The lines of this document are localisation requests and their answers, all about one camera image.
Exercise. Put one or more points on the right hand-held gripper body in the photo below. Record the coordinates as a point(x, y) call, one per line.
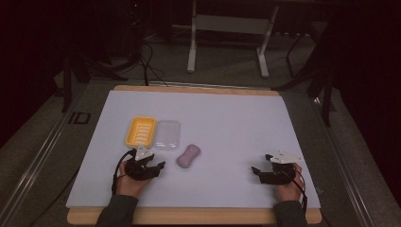
point(279, 171)

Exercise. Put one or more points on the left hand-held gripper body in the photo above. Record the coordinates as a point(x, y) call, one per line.
point(138, 165)

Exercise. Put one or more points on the yellow soap dish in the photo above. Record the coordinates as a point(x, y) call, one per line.
point(141, 131)

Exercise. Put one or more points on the purple soap bar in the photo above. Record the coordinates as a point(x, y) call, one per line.
point(188, 156)

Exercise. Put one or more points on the clear plastic container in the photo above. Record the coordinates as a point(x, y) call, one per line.
point(167, 135)

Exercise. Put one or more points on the person's right hand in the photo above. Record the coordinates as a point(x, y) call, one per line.
point(291, 186)

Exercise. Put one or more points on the person's left hand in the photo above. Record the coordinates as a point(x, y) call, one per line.
point(130, 184)

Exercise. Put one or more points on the white table mat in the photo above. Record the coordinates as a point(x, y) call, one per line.
point(220, 142)

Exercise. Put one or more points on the black tripod stand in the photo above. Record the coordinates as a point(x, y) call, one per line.
point(91, 66)

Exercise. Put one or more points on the white metal stand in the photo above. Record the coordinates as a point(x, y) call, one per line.
point(231, 34)

